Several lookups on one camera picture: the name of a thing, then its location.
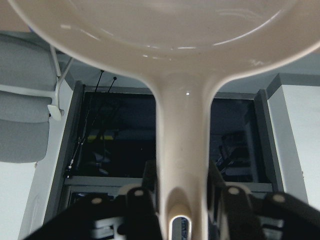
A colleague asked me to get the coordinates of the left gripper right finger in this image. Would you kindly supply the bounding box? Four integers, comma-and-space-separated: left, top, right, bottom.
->
207, 162, 265, 240

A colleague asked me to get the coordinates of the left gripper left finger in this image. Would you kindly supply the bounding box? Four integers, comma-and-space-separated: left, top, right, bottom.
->
117, 159, 163, 240

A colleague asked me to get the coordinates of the beige plastic dustpan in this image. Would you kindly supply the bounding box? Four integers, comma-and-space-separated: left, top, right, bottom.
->
10, 0, 320, 240

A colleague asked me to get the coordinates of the grey office chair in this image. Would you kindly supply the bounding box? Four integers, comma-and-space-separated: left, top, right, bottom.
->
0, 33, 66, 164

